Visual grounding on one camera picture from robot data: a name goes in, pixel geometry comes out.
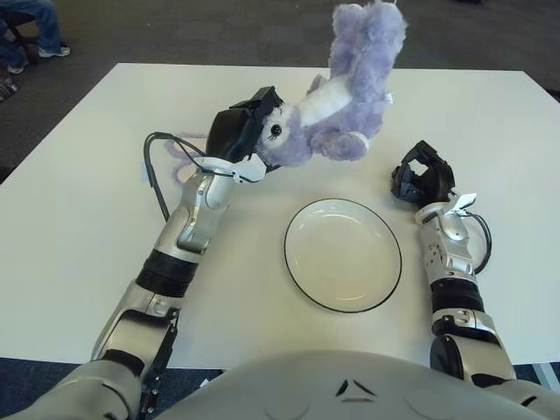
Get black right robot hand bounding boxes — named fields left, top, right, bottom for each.
left=388, top=139, right=459, bottom=205

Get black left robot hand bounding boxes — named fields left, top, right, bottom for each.
left=205, top=86, right=284, bottom=163

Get purple plush bunny doll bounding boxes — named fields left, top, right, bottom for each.
left=164, top=0, right=406, bottom=185

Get white plate with black rim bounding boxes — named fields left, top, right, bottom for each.
left=283, top=198, right=403, bottom=314

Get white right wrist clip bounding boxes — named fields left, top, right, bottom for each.
left=445, top=192, right=478, bottom=215

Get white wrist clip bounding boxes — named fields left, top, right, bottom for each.
left=445, top=192, right=478, bottom=215
left=229, top=157, right=268, bottom=185

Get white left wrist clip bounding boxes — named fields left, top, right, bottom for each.
left=229, top=157, right=268, bottom=185

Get person in blue jeans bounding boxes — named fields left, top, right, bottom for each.
left=0, top=0, right=71, bottom=75

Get striped object on floor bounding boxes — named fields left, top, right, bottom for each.
left=0, top=78, right=21, bottom=104

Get white table leg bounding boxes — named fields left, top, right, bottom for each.
left=531, top=361, right=560, bottom=395

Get black chair under person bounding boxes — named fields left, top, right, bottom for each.
left=0, top=8, right=40, bottom=67

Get grey robot torso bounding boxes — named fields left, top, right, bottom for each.
left=152, top=349, right=539, bottom=420

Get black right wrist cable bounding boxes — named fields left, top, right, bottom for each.
left=465, top=212, right=494, bottom=275

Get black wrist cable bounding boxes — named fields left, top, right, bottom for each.
left=465, top=212, right=494, bottom=275
left=143, top=130, right=233, bottom=220

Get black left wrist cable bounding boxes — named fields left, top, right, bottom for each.
left=143, top=130, right=233, bottom=220

